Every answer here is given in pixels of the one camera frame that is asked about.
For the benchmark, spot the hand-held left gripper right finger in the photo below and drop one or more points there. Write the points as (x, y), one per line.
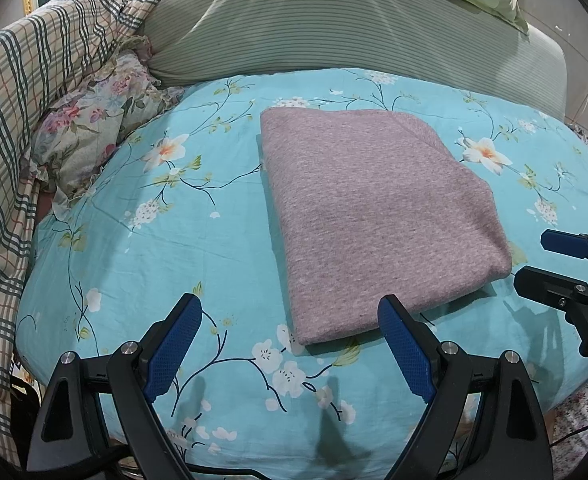
(406, 355)

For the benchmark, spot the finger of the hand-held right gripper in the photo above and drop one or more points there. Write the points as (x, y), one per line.
(544, 282)
(566, 244)

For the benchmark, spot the green striped bedding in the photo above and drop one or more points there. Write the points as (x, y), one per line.
(324, 25)

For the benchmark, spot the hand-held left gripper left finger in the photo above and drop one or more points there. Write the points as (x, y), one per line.
(174, 350)

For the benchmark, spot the plaid blanket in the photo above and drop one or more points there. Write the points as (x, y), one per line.
(4, 160)

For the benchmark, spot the mauve knit garment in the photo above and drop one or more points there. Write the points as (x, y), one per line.
(374, 210)

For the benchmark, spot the floral ruffled pillow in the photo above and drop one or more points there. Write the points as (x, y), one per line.
(89, 150)

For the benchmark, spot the turquoise floral bed sheet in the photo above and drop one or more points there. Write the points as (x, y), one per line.
(199, 260)

